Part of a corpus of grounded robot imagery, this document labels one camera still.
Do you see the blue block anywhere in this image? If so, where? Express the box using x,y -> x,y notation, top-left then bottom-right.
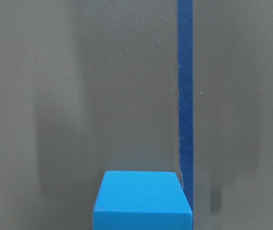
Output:
92,171 -> 193,230

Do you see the brown paper table cover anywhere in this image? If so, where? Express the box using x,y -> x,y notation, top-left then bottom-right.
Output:
0,0 -> 273,230

